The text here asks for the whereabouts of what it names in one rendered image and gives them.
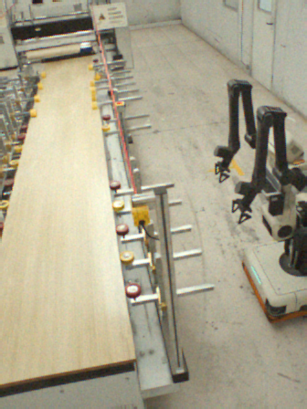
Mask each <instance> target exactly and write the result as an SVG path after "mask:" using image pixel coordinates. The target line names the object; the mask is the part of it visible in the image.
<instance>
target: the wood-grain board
mask: <svg viewBox="0 0 307 409"><path fill-rule="evenodd" d="M89 64H92V65H93V62H92V58H84V59H78V60H72V61H66V62H59V63H54V64H47V65H45V66H44V70H43V72H46V75H47V77H46V78H41V81H40V83H41V82H42V83H43V85H44V88H43V89H38V92H37V95H39V96H40V102H38V103H35V105H34V109H36V112H37V116H36V117H33V118H31V120H30V122H29V124H28V127H27V131H26V137H25V141H24V145H23V148H22V152H21V155H20V159H19V164H18V167H17V171H16V178H15V184H14V188H13V192H12V195H11V199H10V204H9V207H8V210H7V214H6V218H5V224H4V227H5V228H4V232H3V234H2V238H1V242H0V388H5V387H8V386H13V385H17V384H20V383H27V382H36V381H40V380H44V379H48V378H52V377H56V376H57V377H59V376H64V375H68V374H72V373H76V372H79V373H81V372H87V371H92V370H96V369H103V368H108V367H112V366H116V365H120V364H125V363H127V364H128V363H133V362H137V360H136V354H135V348H134V342H133V335H132V331H131V324H130V319H129V313H128V307H127V301H126V295H125V288H124V282H123V275H122V265H121V260H120V252H119V246H118V239H117V233H116V226H115V220H114V213H113V208H112V201H111V188H110V182H109V175H108V169H107V163H106V157H105V151H104V145H103V139H102V132H101V115H100V108H99V106H98V108H97V109H95V110H93V109H92V107H91V102H94V101H91V99H90V97H91V92H90V80H93V79H94V76H95V73H94V68H93V69H91V70H89V69H88V65H89ZM94 81H96V80H95V79H94Z"/></svg>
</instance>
